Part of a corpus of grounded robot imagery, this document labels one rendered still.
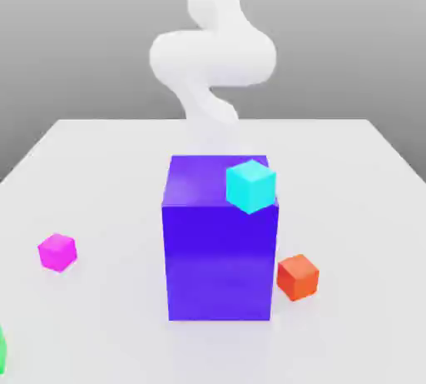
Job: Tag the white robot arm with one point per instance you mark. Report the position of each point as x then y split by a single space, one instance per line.
213 54

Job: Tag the small cyan cube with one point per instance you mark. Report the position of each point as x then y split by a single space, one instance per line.
250 186

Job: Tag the small orange cube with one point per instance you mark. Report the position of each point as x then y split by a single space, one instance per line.
298 278

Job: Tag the small magenta cube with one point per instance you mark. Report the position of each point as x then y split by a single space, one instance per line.
57 252

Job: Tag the small green cube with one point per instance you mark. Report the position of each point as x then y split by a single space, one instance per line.
1 350

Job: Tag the large purple box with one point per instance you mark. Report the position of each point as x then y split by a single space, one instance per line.
216 257

